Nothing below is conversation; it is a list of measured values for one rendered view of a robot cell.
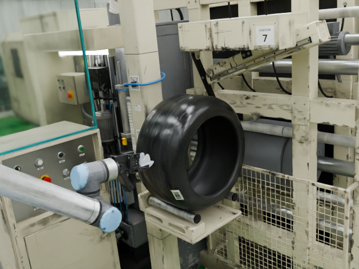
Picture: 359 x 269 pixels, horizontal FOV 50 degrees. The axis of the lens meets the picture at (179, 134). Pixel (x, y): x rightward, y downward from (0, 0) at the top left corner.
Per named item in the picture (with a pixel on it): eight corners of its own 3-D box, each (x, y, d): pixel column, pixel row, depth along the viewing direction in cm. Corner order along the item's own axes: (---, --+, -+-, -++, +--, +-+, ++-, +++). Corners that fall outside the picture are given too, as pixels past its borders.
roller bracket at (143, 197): (139, 211, 203) (137, 194, 200) (192, 184, 229) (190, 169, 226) (143, 212, 200) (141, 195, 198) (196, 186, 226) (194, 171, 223)
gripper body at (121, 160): (141, 152, 159) (117, 158, 151) (142, 172, 161) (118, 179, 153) (130, 149, 164) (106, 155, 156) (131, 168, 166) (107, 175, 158)
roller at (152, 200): (146, 203, 202) (148, 195, 202) (151, 204, 205) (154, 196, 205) (193, 223, 177) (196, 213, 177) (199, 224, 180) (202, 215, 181)
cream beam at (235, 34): (178, 52, 204) (176, 23, 199) (210, 47, 220) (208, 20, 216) (279, 50, 161) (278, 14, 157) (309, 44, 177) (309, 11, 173)
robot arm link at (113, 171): (109, 184, 149) (96, 179, 156) (120, 181, 152) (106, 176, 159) (108, 162, 147) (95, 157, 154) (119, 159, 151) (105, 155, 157)
